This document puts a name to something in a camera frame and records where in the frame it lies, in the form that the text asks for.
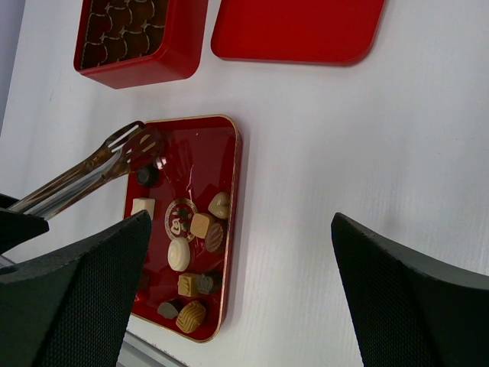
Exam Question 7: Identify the dark crown chocolate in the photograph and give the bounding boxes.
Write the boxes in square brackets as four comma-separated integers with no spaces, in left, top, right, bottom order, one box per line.
[196,271,222,295]

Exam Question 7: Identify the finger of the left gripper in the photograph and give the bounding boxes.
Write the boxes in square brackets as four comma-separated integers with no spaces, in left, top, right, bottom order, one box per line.
[0,194,49,254]

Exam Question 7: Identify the red box lid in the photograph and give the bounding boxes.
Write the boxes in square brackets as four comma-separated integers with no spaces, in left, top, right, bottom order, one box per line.
[211,0,387,67]

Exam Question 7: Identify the white square chocolate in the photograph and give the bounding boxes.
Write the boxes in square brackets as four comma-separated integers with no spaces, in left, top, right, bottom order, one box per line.
[131,197,156,219]

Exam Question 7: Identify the aluminium front rail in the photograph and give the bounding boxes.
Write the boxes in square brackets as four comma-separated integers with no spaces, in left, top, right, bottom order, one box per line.
[116,331,188,367]

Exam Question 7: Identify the layered brown bar chocolate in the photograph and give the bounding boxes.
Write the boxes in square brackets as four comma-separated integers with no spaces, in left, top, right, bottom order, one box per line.
[134,271,151,302]

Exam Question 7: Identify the red rectangular tray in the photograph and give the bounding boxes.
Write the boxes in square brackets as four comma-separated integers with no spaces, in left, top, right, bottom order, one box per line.
[124,115,242,343]

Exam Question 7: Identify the heart shaped tan chocolate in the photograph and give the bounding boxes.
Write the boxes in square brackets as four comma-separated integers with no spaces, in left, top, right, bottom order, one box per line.
[208,192,231,219]

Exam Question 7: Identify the dark leaf chocolate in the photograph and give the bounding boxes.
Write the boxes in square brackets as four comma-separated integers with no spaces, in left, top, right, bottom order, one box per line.
[157,299,183,320]

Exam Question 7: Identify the metal tongs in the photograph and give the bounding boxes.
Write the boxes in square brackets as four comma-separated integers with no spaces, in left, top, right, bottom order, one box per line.
[8,121,165,220]

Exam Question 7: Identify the white oval chocolate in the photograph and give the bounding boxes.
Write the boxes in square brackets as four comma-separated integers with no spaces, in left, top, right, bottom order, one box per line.
[167,237,190,271]

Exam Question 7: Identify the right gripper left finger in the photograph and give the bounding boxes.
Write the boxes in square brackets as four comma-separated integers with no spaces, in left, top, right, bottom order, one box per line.
[1,211,151,366]

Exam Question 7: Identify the tan square sweet chocolate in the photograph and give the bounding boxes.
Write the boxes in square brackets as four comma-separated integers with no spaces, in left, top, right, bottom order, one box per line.
[190,213,215,239]

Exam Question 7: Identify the brown oval ridged chocolate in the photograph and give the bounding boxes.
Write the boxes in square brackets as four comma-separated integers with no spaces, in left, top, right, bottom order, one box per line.
[205,222,225,254]

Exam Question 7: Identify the tan shell chocolate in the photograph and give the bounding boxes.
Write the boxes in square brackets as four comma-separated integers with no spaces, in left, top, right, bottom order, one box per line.
[176,300,206,333]

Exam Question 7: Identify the tan leaf square chocolate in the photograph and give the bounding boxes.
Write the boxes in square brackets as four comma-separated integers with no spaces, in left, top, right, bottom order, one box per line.
[177,273,199,297]

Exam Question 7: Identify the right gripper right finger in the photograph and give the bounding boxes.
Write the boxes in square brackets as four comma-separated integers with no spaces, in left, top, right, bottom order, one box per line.
[331,213,488,366]

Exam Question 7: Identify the red compartment chocolate box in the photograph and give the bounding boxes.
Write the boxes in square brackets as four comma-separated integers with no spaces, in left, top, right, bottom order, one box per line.
[73,1,208,89]

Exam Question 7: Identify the dark round chocolate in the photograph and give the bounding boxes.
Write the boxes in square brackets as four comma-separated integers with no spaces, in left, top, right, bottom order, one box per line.
[136,165,159,188]

